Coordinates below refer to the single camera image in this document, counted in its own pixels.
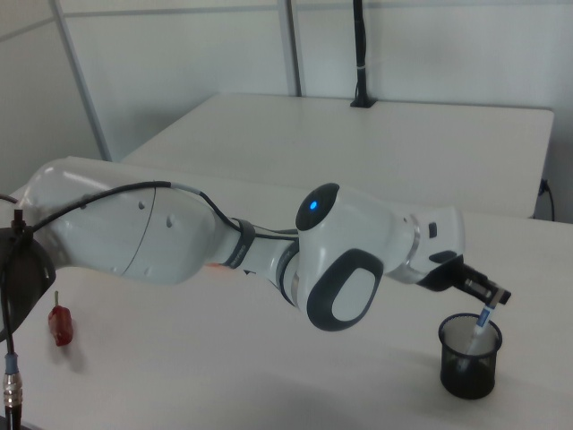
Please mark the grey partition post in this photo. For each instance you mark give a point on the grey partition post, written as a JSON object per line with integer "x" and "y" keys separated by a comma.
{"x": 85, "y": 89}
{"x": 291, "y": 45}

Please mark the black mesh pen cup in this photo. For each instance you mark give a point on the black mesh pen cup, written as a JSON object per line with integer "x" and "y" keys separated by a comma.
{"x": 470, "y": 380}

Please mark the black pole with clamp base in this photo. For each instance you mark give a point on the black pole with clamp base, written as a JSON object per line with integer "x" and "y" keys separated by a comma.
{"x": 360, "y": 45}

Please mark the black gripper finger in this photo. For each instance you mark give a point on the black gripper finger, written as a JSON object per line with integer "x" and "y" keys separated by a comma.
{"x": 502, "y": 296}

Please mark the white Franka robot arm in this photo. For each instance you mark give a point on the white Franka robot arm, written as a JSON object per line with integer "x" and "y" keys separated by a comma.
{"x": 134, "y": 233}

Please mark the red chili pepper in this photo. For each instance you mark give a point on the red chili pepper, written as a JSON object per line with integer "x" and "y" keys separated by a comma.
{"x": 61, "y": 324}

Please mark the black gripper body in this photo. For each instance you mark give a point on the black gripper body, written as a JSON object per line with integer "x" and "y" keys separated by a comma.
{"x": 456, "y": 273}

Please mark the blue white marker pen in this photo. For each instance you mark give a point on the blue white marker pen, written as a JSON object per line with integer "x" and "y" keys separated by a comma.
{"x": 482, "y": 320}

